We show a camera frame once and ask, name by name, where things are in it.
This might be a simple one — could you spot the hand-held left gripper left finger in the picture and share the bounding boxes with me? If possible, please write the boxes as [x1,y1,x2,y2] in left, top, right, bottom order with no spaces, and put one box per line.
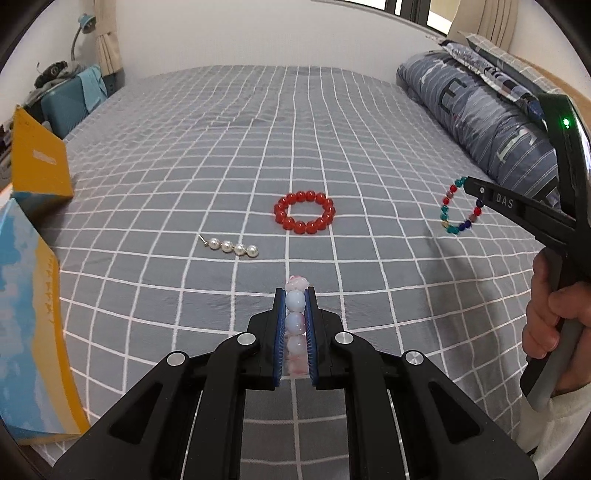
[51,287,284,480]

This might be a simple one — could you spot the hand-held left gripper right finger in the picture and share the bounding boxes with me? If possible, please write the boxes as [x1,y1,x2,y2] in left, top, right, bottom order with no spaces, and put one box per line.
[305,286,539,480]

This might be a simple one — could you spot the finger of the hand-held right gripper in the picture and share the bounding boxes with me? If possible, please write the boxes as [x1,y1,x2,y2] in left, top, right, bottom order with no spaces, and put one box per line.
[462,175,578,247]

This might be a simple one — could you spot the white pink bead bracelet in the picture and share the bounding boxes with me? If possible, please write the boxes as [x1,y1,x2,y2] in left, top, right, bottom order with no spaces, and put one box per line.
[283,275,309,379]

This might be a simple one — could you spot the multicoloured glass bead bracelet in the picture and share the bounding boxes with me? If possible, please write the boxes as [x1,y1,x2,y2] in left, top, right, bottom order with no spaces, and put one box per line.
[440,175,485,236]

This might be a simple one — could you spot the person's right forearm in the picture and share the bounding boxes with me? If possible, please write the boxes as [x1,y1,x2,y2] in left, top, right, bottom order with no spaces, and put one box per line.
[515,383,591,464]

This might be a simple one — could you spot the person's right hand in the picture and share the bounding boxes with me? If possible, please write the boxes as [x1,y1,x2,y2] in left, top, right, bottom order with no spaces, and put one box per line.
[524,251,591,398]

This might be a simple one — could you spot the wooden headboard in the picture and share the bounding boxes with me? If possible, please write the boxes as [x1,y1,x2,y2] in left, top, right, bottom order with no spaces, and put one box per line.
[512,53,591,144]

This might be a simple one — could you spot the folded blue grey quilt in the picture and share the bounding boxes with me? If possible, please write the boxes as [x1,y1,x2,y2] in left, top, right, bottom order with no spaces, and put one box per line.
[396,50,561,213]

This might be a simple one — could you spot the navy patterned pillow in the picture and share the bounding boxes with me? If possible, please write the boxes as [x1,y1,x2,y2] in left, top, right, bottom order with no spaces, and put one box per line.
[441,39,541,121]

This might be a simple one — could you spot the grey checked pillow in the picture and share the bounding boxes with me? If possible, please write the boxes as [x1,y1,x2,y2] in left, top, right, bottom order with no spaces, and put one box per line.
[459,31,559,100]

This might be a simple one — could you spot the beige curtain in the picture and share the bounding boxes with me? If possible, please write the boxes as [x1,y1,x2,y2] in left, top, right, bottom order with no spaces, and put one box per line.
[445,0,522,54]
[90,0,125,88]

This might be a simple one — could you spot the grey checked bedsheet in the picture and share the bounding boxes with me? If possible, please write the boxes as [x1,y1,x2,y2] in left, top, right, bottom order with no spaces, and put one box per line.
[44,65,555,480]

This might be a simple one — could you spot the dark framed window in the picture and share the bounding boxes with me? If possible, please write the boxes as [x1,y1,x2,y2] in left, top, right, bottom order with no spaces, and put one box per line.
[383,0,458,38]

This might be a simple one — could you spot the sky print cardboard box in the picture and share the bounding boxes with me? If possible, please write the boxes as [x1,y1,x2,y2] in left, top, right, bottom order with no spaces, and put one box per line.
[0,198,90,446]

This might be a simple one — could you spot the light blue cloth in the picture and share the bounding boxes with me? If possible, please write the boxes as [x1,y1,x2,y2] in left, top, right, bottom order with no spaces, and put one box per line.
[76,65,108,112]

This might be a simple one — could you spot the teal suitcase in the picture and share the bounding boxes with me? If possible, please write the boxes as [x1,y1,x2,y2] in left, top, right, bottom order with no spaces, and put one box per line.
[41,78,90,139]

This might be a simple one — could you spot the dark bag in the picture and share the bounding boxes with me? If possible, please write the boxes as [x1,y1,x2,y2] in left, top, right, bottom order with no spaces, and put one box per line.
[34,60,86,88]

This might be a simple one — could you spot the blue desk lamp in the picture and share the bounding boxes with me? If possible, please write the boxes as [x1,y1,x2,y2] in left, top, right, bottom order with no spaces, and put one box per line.
[69,13,95,63]

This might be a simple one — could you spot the pearl bead string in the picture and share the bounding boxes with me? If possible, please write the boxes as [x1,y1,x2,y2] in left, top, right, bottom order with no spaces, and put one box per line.
[198,234,259,258]

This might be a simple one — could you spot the red bead bracelet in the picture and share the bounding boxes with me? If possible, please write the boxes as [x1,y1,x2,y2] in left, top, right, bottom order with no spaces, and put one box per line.
[273,190,336,235]

